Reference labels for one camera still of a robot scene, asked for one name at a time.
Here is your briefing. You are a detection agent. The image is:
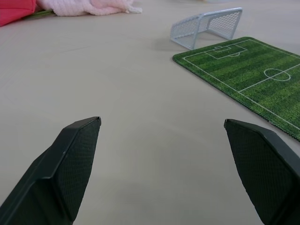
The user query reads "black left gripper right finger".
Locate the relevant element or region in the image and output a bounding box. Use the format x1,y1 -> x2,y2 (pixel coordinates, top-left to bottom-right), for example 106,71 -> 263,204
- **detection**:
224,119 -> 300,225

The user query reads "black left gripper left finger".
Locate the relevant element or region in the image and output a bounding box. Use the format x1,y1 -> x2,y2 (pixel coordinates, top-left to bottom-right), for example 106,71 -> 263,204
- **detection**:
0,116 -> 102,225

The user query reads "green football pitch mat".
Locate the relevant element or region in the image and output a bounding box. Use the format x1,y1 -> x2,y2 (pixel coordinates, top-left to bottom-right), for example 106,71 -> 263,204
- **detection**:
172,36 -> 300,142

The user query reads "white miniature goal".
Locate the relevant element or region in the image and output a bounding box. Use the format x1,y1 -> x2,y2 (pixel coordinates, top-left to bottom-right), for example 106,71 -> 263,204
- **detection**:
170,7 -> 243,51

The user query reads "green stem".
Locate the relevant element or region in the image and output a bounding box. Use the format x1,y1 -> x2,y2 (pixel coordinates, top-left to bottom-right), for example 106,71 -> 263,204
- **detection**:
24,9 -> 54,19

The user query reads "red fabric object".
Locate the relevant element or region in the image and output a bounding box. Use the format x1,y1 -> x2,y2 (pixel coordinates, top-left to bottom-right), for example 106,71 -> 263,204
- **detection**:
0,0 -> 38,28

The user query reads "pink fluffy towel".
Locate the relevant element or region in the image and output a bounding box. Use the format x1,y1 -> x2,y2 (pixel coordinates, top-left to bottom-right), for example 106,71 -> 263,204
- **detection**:
37,0 -> 143,17

